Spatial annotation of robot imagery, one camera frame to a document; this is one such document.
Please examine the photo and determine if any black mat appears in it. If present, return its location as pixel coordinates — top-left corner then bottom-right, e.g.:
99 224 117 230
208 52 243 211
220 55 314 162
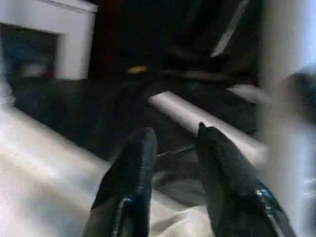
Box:
12 71 262 198

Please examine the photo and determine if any black cabinet gold label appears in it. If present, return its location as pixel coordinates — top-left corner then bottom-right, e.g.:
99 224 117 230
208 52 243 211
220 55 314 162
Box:
93 0 257 79

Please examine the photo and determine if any white plastic table top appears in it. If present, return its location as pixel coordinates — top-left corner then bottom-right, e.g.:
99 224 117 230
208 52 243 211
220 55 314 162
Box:
0 81 213 237

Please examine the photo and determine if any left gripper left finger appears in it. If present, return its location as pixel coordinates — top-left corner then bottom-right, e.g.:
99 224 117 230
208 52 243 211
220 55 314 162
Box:
82 126 159 237

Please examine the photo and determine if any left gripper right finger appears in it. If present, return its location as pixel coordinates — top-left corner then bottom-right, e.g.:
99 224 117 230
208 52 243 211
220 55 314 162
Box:
196 121 298 237

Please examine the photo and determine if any white glass-door cabinet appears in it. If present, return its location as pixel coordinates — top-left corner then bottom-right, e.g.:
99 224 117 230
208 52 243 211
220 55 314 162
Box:
0 0 99 80

